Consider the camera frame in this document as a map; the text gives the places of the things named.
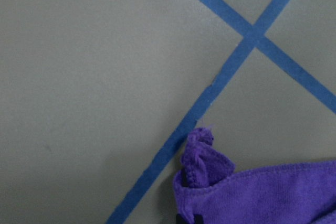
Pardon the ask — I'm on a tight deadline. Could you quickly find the purple towel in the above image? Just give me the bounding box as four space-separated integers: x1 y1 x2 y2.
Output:
173 127 335 223

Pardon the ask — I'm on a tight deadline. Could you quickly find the brown table cover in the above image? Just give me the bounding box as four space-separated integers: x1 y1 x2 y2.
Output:
1 0 335 223

